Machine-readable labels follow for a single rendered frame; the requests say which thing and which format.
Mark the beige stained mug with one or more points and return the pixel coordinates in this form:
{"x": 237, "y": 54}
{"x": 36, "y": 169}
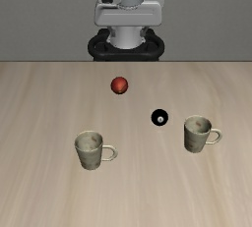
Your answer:
{"x": 195, "y": 136}
{"x": 88, "y": 152}

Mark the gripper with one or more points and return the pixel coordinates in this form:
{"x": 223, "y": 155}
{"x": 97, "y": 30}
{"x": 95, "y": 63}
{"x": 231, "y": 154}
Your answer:
{"x": 128, "y": 16}

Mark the red onion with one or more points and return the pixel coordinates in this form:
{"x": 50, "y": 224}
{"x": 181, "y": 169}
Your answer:
{"x": 119, "y": 85}

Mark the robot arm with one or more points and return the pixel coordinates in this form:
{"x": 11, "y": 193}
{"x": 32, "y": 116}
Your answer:
{"x": 126, "y": 39}

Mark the black billiard ball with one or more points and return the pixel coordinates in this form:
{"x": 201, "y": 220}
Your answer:
{"x": 159, "y": 117}

